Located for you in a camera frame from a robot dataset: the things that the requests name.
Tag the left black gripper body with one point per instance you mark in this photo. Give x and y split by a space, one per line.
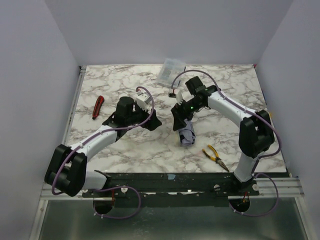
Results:
146 117

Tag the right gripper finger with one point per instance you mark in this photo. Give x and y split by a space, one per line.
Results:
178 120
188 115

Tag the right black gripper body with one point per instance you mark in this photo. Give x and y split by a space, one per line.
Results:
179 111

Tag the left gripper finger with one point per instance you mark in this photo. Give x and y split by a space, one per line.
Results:
112 121
153 123

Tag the lavender umbrella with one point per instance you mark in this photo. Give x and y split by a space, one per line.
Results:
186 134

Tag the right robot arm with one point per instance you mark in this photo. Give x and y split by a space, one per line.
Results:
255 133

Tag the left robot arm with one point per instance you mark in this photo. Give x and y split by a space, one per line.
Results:
67 172

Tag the red black utility knife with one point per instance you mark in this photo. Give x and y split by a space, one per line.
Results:
97 107

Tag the clear plastic parts box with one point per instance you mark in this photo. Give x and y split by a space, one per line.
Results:
170 69

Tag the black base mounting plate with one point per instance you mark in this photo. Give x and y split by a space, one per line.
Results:
162 190

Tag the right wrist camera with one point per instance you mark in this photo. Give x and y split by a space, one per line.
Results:
176 94

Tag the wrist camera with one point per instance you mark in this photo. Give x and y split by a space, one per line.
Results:
176 94
142 100

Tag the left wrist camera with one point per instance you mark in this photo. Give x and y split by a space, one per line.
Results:
142 100

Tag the yellow handled pliers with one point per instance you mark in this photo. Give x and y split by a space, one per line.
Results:
216 158

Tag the aluminium extrusion rail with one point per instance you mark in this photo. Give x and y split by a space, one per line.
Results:
282 187

